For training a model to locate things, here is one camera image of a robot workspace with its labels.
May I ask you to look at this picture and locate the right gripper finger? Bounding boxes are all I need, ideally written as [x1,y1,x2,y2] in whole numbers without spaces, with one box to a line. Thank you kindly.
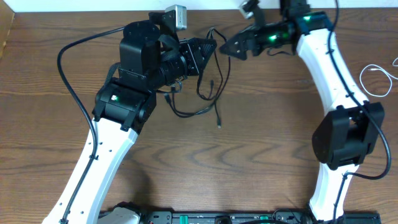
[220,31,252,50]
[220,45,248,60]

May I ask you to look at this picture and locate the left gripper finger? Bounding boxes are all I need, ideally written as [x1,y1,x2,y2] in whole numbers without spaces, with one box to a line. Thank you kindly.
[193,38,217,50]
[200,43,217,73]

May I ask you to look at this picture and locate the white usb cable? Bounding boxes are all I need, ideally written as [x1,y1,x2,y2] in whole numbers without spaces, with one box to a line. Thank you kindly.
[359,56,398,98]

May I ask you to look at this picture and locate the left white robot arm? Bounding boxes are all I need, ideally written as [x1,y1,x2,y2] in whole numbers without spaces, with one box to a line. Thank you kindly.
[44,18,217,223]

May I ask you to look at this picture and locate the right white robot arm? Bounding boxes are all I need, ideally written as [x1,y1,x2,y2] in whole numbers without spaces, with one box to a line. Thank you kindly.
[220,1,385,223]

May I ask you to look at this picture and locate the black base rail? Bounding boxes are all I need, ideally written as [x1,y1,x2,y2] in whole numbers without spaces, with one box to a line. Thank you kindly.
[99,202,382,224]

